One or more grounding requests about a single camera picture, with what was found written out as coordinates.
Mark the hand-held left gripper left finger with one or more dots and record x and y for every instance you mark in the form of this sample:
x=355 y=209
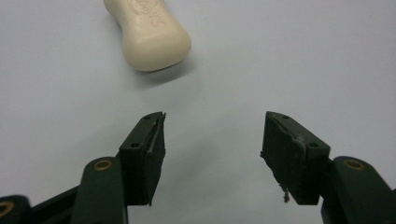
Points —
x=141 y=165

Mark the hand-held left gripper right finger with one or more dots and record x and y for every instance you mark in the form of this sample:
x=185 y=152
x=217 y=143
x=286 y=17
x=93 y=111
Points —
x=291 y=165

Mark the cream soap bar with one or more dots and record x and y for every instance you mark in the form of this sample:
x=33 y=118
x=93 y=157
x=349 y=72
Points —
x=149 y=34

